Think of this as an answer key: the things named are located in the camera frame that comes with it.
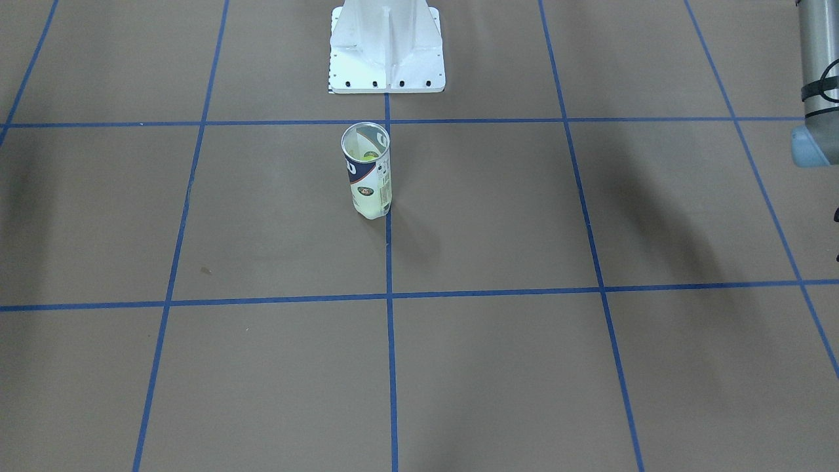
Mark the white camera stand pedestal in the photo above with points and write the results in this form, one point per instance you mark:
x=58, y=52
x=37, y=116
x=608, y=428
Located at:
x=386, y=47

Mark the clear tennis ball can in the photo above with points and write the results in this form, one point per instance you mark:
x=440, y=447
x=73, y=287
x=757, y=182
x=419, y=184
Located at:
x=370, y=182

